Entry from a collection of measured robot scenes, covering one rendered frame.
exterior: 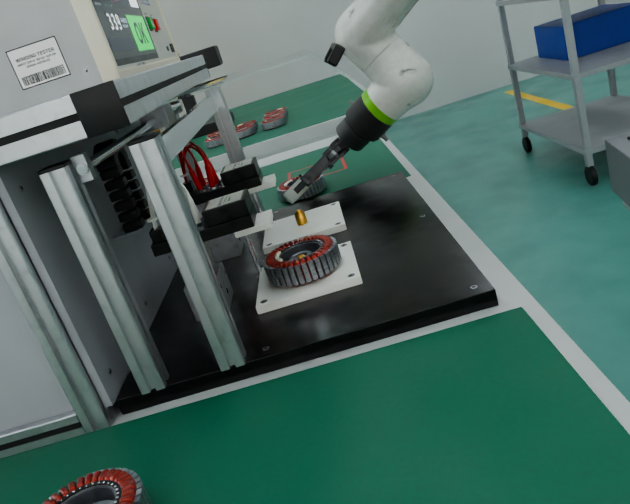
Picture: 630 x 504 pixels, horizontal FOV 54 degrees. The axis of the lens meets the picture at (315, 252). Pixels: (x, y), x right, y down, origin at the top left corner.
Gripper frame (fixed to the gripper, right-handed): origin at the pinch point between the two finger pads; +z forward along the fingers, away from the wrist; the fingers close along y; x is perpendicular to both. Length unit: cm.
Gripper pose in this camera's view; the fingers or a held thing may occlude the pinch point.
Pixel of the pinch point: (302, 185)
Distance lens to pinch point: 146.3
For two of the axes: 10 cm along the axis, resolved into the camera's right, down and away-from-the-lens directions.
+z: -6.3, 5.7, 5.4
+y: 3.4, -4.2, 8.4
